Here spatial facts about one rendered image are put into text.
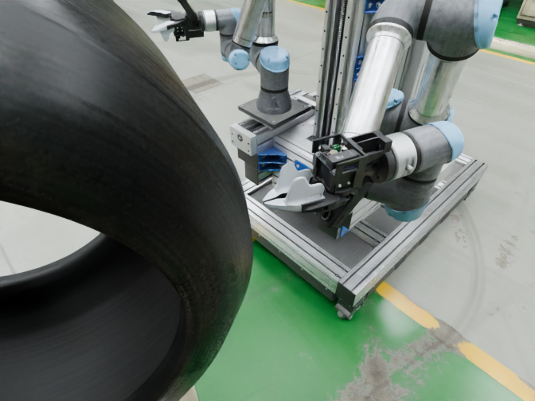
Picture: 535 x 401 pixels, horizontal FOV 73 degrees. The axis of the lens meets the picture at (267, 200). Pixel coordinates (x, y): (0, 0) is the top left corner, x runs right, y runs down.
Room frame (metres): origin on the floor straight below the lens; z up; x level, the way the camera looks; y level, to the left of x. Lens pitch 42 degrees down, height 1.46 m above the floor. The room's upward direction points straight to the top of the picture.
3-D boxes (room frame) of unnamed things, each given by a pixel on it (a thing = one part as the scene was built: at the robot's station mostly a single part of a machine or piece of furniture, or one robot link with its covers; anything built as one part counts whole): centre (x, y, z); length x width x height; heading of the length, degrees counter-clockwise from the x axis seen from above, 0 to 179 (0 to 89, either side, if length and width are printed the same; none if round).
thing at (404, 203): (0.54, -0.26, 1.00); 0.11 x 0.08 x 0.11; 66
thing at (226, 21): (1.52, 0.15, 1.04); 0.11 x 0.08 x 0.09; 108
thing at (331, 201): (0.42, -0.09, 1.09); 0.09 x 0.05 x 0.02; 115
